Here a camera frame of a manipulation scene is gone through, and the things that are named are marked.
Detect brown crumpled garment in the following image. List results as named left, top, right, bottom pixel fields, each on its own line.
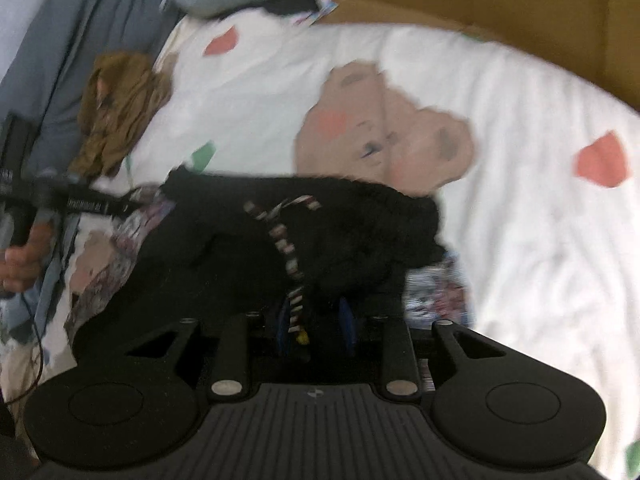
left=68, top=51, right=172, bottom=180

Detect cream bear print duvet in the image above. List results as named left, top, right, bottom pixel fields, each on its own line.
left=114, top=11, right=639, bottom=479

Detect person's left hand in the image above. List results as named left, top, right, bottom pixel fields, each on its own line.
left=0, top=220, right=54, bottom=294

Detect grey-blue blanket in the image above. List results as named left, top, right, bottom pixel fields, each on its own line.
left=1, top=0, right=183, bottom=176

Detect black cloth under pillow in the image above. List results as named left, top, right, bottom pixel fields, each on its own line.
left=262, top=0, right=320, bottom=16

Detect brown cardboard box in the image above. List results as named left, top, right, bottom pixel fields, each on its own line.
left=328, top=0, right=639, bottom=107

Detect black bear-pattern shorts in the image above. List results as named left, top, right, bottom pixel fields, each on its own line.
left=65, top=168, right=469, bottom=382

